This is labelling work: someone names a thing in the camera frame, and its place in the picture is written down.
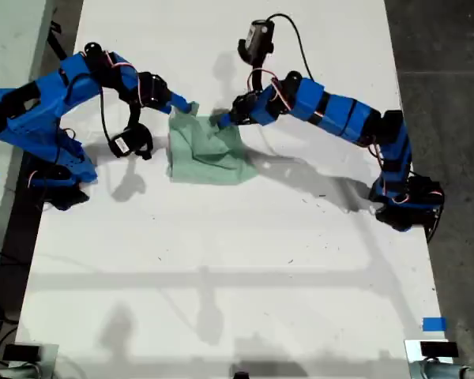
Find pale green T-shirt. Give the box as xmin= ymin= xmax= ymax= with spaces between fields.
xmin=165 ymin=101 xmax=258 ymax=186

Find black metal table leg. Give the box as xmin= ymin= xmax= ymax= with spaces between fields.
xmin=47 ymin=19 xmax=70 ymax=60

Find pale side table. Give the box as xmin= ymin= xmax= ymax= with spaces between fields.
xmin=0 ymin=0 xmax=56 ymax=305

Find square blue tape piece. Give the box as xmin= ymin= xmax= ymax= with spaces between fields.
xmin=422 ymin=317 xmax=447 ymax=332

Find shiny metal clamp plate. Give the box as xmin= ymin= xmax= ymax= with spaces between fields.
xmin=15 ymin=343 xmax=59 ymax=379
xmin=404 ymin=338 xmax=455 ymax=379

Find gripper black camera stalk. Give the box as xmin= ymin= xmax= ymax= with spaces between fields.
xmin=236 ymin=39 xmax=276 ymax=95
xmin=124 ymin=98 xmax=155 ymax=161

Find gripper black camera cable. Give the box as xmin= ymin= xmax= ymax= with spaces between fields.
xmin=69 ymin=73 xmax=115 ymax=143
xmin=266 ymin=13 xmax=315 ymax=82

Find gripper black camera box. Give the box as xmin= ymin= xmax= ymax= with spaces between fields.
xmin=108 ymin=124 xmax=153 ymax=159
xmin=243 ymin=20 xmax=276 ymax=64

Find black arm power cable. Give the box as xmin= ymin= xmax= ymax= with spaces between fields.
xmin=425 ymin=189 xmax=446 ymax=244

